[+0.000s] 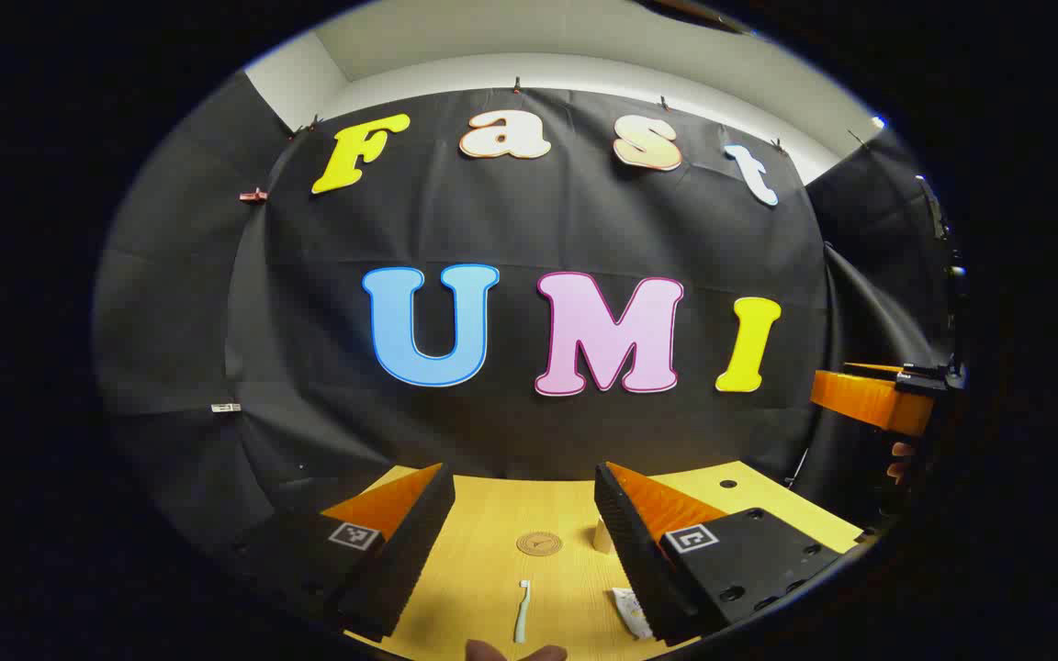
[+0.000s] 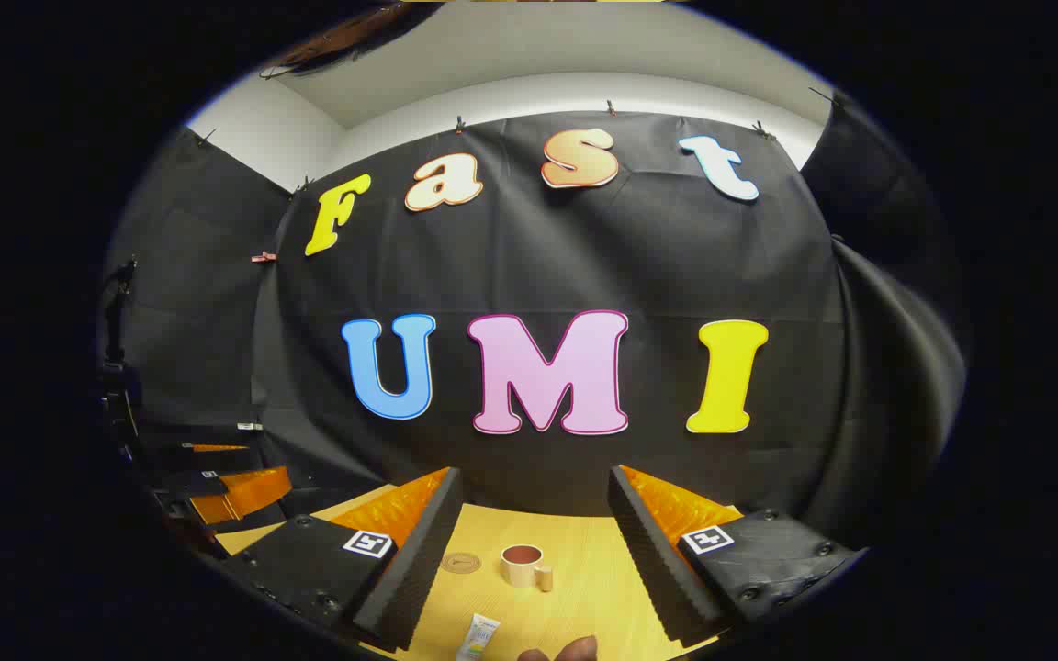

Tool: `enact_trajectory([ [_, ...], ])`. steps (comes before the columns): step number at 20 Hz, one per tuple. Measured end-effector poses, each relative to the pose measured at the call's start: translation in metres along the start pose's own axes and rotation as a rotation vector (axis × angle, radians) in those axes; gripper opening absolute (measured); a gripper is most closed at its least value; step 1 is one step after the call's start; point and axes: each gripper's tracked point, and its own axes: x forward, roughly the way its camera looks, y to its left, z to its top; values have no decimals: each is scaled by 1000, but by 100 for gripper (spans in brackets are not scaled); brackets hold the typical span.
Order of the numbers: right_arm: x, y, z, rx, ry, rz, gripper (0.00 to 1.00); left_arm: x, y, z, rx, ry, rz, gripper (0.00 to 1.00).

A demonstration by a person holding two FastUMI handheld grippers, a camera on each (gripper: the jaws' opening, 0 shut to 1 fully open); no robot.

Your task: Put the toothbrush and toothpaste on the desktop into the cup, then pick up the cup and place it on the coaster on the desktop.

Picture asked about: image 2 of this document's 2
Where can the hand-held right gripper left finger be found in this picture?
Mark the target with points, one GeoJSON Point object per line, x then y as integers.
{"type": "Point", "coordinates": [419, 569]}

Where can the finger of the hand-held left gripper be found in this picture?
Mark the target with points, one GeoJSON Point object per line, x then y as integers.
{"type": "Point", "coordinates": [249, 491]}
{"type": "Point", "coordinates": [208, 450]}

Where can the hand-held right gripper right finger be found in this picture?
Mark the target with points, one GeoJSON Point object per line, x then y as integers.
{"type": "Point", "coordinates": [658, 569]}

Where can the round wooden coaster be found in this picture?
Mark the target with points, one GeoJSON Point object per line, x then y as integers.
{"type": "Point", "coordinates": [461, 562]}

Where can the white toothpaste tube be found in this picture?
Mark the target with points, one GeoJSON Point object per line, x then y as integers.
{"type": "Point", "coordinates": [477, 638]}

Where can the beige cup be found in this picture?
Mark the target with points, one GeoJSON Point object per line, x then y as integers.
{"type": "Point", "coordinates": [520, 571]}

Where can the wooden desktop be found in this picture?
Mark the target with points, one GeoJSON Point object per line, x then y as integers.
{"type": "Point", "coordinates": [584, 588]}

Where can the black backdrop cloth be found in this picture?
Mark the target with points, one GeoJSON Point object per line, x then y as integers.
{"type": "Point", "coordinates": [584, 248]}

